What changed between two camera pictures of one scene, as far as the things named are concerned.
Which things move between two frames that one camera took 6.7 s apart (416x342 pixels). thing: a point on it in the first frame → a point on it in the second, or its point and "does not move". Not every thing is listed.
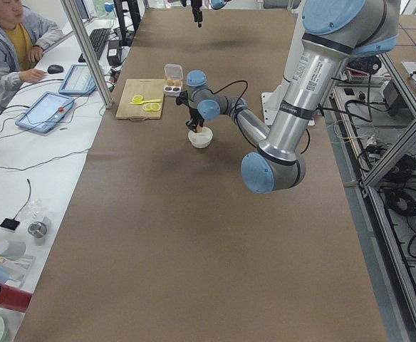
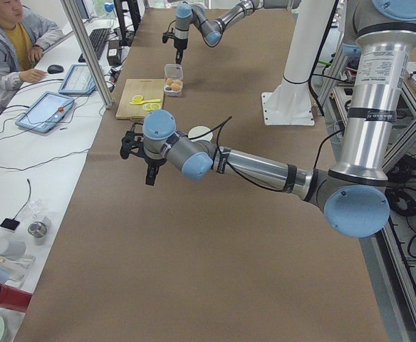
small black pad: [10, 224] does not move
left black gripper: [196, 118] → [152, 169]
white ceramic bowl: [201, 140] does not move
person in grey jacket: [11, 36] does not move
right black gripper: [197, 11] → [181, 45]
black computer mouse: [55, 69] does not move
